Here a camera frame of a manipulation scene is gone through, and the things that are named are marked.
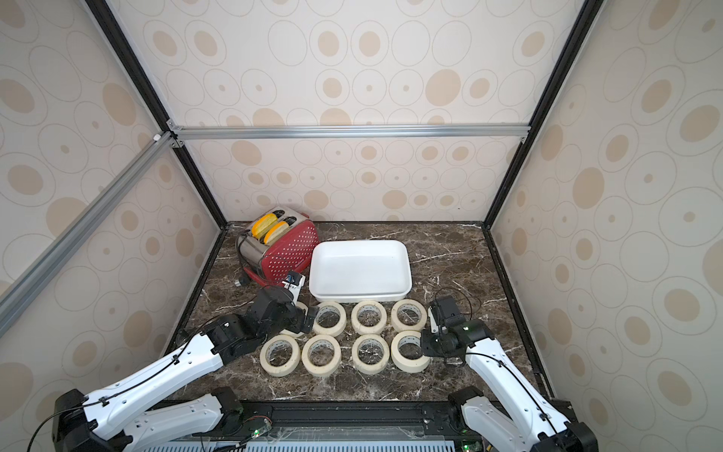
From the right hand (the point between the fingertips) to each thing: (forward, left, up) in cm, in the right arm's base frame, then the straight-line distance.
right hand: (426, 346), depth 81 cm
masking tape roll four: (+7, +6, -3) cm, 10 cm away
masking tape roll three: (+11, +18, -5) cm, 21 cm away
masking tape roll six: (-2, +31, -5) cm, 32 cm away
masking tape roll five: (+9, +30, -5) cm, 32 cm away
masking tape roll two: (-6, +17, -4) cm, 18 cm away
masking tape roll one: (-8, +41, -2) cm, 41 cm away
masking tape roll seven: (0, +5, -5) cm, 7 cm away
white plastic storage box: (+30, +22, -5) cm, 38 cm away
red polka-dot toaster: (+26, +47, +14) cm, 56 cm away
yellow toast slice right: (+29, +48, +17) cm, 58 cm away
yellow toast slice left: (+32, +52, +17) cm, 63 cm away
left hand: (+5, +33, +13) cm, 36 cm away
